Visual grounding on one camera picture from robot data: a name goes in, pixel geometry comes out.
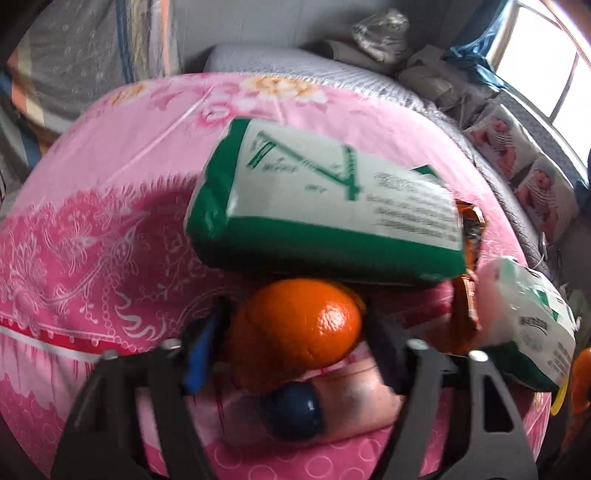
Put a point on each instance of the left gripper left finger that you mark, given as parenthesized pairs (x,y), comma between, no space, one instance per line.
(101,438)

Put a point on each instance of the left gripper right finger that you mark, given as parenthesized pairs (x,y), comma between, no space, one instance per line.
(486,437)

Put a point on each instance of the left baby print pillow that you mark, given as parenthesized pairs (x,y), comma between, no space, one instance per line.
(503,141)

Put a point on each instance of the grey cushion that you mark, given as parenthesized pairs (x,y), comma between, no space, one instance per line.
(431,78)

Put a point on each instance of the window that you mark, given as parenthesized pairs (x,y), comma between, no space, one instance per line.
(535,55)

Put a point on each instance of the orange snack bag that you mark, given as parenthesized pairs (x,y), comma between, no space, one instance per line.
(457,335)

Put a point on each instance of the pink floral table cloth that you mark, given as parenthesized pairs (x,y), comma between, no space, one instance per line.
(93,251)

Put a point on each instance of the baby print pillow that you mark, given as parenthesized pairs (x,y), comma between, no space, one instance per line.
(503,141)
(548,198)

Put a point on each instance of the striped sheet covered furniture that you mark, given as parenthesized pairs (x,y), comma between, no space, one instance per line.
(77,51)

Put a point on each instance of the tiger toy in plastic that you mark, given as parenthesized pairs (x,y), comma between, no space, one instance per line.
(383,36)

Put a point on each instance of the grey rolled pillow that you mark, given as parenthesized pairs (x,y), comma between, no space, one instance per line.
(348,54)

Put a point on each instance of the right baby print pillow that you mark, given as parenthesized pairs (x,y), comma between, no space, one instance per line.
(548,198)

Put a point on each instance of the pink cream tube blue cap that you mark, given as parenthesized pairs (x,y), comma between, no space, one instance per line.
(334,406)

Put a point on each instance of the black bin with yellow rim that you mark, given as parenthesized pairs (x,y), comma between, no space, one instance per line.
(560,397)

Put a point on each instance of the orange fruit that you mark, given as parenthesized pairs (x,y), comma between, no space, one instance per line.
(289,328)

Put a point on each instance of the grey quilted sofa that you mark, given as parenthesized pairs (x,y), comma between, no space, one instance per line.
(568,260)

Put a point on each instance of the blue curtain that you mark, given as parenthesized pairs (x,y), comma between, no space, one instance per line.
(469,50)

